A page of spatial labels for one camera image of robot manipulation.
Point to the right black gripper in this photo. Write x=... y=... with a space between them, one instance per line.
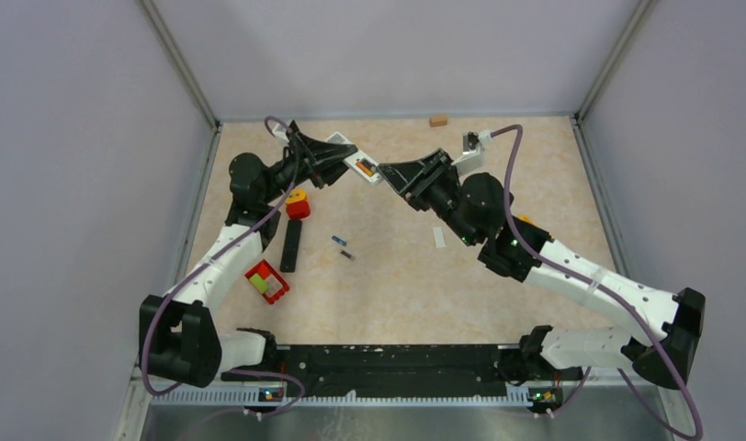
x=407 y=178

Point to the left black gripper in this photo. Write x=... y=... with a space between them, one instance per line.
x=311 y=159

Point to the orange battery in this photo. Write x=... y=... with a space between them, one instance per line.
x=366 y=167

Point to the white battery cover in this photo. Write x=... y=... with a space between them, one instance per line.
x=439 y=237

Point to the white remote control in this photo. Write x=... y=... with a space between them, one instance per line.
x=350 y=160

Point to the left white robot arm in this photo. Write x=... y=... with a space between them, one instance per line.
x=178 y=337

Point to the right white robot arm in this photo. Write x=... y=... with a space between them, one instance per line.
x=654 y=332

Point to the black remote control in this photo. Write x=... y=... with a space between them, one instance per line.
x=291 y=246

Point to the red yellow toy block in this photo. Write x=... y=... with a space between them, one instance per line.
x=297 y=204

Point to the small wooden block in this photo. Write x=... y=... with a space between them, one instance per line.
x=438 y=121

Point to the blue battery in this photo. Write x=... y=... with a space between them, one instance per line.
x=339 y=240

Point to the black battery right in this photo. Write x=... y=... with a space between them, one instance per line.
x=347 y=255

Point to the red toy basket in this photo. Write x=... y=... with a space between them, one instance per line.
x=278 y=286

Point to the green block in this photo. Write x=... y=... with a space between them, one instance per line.
x=259 y=284

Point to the yellow triangle frame toy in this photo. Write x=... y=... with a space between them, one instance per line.
x=525 y=219

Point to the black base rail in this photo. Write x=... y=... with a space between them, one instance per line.
x=405 y=371

